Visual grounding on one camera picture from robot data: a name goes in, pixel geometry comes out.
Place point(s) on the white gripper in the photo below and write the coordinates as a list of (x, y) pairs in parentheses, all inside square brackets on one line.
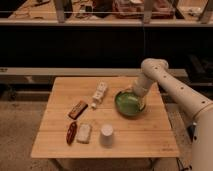
[(141, 85)]

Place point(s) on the green ceramic bowl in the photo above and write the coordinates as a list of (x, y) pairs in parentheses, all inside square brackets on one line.
[(129, 104)]

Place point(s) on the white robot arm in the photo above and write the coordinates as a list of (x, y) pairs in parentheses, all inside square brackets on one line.
[(196, 105)]

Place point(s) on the white plastic bottle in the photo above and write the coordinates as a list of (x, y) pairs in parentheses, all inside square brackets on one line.
[(99, 94)]

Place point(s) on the white paper cup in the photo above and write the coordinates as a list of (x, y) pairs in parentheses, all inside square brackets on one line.
[(106, 135)]

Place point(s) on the brown snack bar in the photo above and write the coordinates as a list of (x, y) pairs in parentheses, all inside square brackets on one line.
[(77, 109)]

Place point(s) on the wooden table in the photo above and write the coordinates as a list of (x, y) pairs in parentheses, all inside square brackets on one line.
[(146, 135)]

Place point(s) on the dark device on floor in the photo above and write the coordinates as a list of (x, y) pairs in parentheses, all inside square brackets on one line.
[(191, 130)]

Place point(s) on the white wrapped snack packet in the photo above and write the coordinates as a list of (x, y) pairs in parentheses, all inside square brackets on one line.
[(84, 133)]

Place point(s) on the metal shelf rail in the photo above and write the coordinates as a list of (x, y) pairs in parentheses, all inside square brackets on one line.
[(18, 71)]

